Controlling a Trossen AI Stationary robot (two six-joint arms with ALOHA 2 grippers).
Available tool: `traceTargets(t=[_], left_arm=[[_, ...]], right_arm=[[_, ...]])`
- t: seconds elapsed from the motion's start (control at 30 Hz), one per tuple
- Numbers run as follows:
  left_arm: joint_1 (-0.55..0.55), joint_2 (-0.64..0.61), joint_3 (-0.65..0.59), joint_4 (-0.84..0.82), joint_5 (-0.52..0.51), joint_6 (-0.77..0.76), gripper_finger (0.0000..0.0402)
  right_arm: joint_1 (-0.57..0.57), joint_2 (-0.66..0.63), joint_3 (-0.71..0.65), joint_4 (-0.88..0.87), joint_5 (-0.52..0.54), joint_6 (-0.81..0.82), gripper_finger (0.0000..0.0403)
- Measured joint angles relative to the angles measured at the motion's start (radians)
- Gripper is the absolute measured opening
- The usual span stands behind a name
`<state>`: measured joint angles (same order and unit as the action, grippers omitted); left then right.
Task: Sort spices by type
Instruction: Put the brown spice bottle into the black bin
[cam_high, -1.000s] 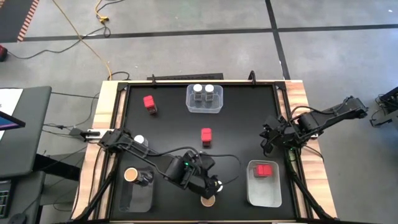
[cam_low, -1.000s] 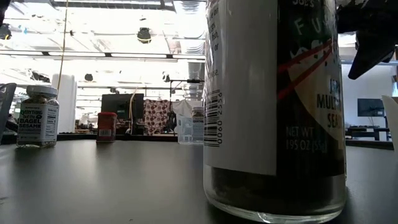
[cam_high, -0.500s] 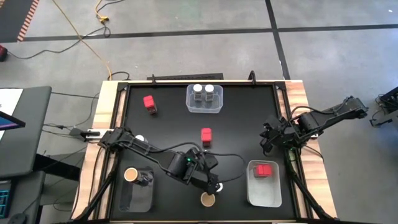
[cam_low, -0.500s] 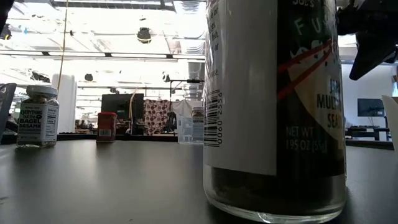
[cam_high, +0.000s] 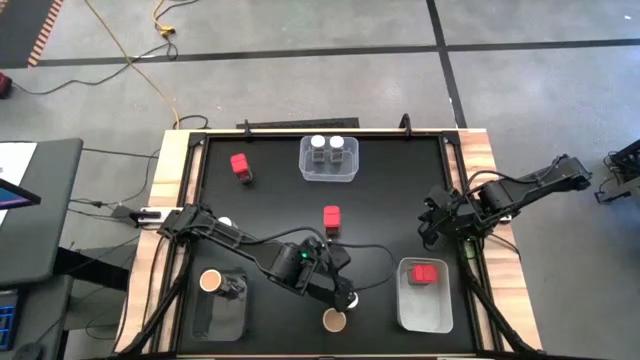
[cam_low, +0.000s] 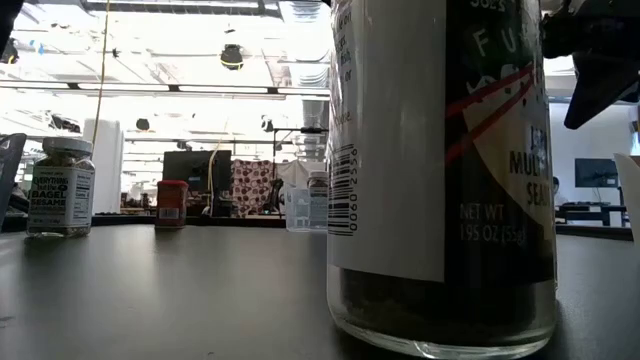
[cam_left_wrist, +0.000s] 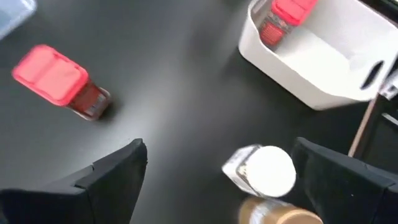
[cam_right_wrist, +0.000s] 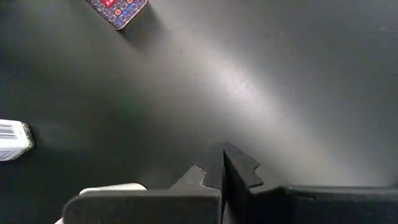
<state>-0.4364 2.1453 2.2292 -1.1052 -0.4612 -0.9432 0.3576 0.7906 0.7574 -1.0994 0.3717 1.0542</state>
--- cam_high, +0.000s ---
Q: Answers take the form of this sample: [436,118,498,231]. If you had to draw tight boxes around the long black bar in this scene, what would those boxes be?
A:
[235,116,361,130]

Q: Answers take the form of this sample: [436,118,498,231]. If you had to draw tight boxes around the tablet screen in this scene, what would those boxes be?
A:
[0,178,42,211]

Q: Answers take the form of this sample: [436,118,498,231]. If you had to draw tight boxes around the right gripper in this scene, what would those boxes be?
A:
[417,185,481,250]

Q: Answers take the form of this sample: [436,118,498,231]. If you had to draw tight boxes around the black mat striped edge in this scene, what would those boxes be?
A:
[0,0,65,70]

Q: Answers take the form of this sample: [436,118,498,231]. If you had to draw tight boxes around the thin yellow cord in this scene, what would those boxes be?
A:
[82,0,181,130]

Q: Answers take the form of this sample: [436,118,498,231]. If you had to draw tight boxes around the black floor cable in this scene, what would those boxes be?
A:
[9,34,180,96]

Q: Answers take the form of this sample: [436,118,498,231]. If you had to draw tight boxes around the white paper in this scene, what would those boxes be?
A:
[0,142,39,226]

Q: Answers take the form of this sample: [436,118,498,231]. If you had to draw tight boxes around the clear plastic bin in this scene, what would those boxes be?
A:
[192,267,250,343]
[298,135,361,183]

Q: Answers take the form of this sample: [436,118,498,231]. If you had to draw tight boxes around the red-lidded smoked paprika tin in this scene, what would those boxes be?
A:
[322,204,343,237]
[229,152,254,184]
[407,263,440,287]

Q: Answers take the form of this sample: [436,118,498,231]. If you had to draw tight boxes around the backlit keyboard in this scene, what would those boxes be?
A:
[0,292,21,351]

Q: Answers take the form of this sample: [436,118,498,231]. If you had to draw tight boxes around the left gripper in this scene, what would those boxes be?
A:
[294,238,359,312]

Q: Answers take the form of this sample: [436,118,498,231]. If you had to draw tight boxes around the black equipment with cables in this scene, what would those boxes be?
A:
[594,138,640,204]

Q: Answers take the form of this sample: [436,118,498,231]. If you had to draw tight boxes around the black rig frame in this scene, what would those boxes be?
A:
[112,113,544,360]

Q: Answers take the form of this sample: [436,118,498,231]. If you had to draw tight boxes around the yellow extension cord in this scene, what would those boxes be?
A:
[152,0,177,37]

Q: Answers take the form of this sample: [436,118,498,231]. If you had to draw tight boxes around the tan cup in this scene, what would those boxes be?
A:
[321,307,348,334]
[198,268,249,301]

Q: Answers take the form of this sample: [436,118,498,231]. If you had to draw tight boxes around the white plastic bin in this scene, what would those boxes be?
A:
[395,256,455,335]

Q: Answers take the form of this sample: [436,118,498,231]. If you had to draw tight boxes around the black cable loop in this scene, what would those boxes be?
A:
[172,113,211,131]

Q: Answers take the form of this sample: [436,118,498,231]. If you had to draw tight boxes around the grey side desk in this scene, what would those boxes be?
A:
[0,138,85,289]

